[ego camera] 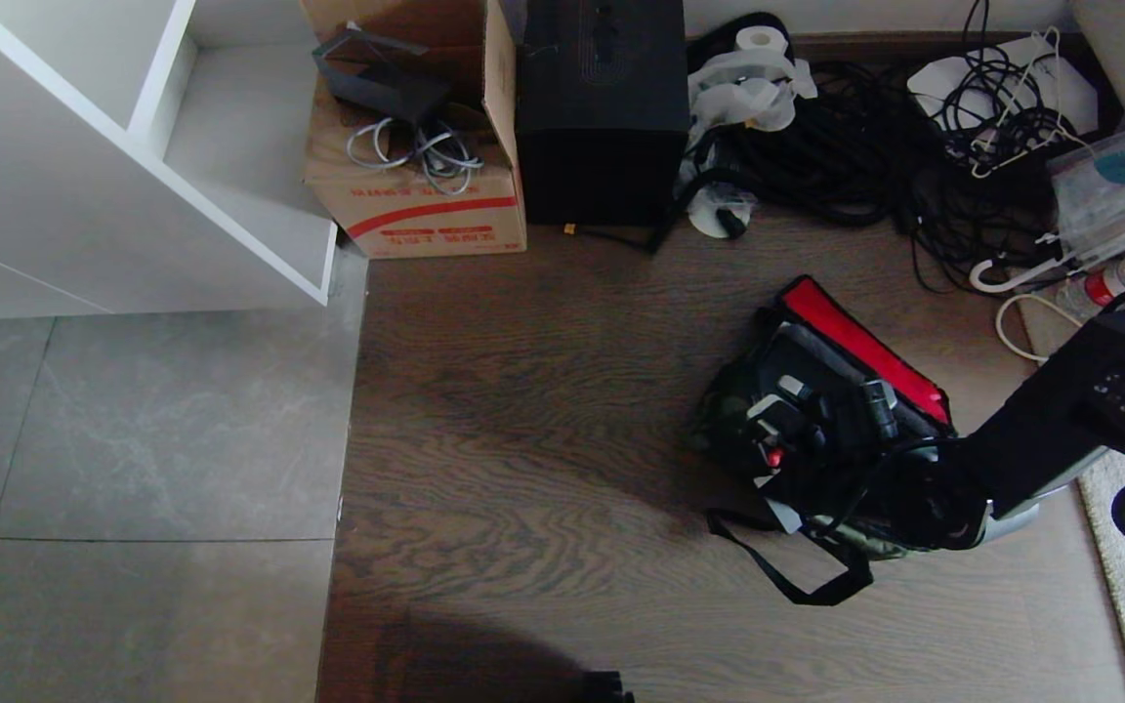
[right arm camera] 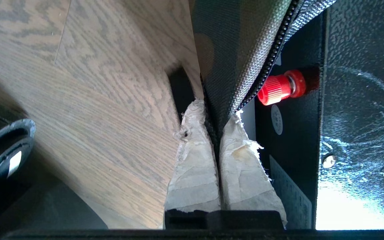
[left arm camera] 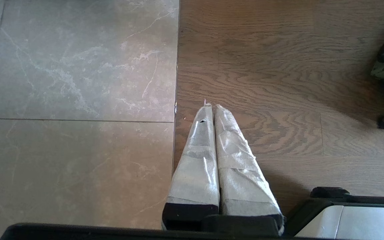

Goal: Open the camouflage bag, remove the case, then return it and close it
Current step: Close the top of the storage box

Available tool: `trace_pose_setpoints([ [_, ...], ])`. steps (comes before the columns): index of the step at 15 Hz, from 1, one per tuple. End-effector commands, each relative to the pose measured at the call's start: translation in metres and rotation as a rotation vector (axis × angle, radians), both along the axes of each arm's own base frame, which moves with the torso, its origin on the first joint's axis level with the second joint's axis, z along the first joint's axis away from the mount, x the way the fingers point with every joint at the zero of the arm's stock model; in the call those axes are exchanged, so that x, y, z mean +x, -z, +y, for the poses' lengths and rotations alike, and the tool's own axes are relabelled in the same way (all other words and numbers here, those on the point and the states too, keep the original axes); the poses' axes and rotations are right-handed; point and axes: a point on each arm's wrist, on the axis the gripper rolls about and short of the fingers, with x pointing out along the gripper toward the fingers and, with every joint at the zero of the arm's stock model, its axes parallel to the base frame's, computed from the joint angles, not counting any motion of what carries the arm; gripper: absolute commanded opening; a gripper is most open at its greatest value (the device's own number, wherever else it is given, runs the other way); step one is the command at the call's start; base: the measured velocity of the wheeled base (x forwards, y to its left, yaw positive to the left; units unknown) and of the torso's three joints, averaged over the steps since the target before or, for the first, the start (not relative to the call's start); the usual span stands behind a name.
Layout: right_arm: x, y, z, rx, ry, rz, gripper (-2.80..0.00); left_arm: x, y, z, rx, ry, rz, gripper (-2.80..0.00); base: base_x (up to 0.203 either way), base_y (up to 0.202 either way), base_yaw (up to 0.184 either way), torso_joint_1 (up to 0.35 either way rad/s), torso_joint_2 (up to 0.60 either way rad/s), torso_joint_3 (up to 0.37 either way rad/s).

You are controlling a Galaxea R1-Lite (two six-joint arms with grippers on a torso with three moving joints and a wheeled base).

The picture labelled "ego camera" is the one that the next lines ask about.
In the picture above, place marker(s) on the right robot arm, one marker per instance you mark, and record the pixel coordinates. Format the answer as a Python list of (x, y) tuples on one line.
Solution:
[(1041, 430)]

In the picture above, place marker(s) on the plastic bottle red cap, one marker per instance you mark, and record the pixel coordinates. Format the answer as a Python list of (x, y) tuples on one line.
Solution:
[(1102, 287)]

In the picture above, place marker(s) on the clear plastic bag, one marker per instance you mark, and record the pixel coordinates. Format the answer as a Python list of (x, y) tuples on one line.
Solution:
[(1124, 190)]

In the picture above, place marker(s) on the white shelf unit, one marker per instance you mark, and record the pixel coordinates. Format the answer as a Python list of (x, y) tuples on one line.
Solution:
[(64, 176)]

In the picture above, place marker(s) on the black and red backpack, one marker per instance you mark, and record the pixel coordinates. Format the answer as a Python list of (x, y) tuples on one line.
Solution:
[(733, 410)]

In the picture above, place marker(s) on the black flat device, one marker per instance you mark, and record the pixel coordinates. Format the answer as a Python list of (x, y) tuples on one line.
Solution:
[(377, 78)]

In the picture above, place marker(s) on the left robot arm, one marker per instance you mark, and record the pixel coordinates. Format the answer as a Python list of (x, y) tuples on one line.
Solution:
[(609, 688)]

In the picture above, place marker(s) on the crumpled white plastic wrap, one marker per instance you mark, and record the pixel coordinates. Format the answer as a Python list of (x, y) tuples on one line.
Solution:
[(748, 93)]

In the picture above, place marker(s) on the toilet paper roll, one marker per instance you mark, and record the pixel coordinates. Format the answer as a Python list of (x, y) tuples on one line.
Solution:
[(761, 40)]

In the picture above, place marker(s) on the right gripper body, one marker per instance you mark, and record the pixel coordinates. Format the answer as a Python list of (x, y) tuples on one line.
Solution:
[(844, 441)]

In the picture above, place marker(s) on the cardboard box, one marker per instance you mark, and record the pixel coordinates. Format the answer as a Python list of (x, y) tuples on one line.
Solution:
[(426, 220)]

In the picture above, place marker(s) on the black boxy case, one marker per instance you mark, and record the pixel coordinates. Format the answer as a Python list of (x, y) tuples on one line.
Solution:
[(602, 98)]

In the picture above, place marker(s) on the red case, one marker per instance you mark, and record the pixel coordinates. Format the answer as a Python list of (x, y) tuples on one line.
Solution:
[(855, 337)]

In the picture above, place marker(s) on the white flat box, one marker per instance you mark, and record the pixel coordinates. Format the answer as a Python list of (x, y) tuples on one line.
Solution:
[(934, 83)]

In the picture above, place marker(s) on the white clothes hanger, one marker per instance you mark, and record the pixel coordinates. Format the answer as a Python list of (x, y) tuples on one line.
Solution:
[(1046, 54), (1012, 283)]

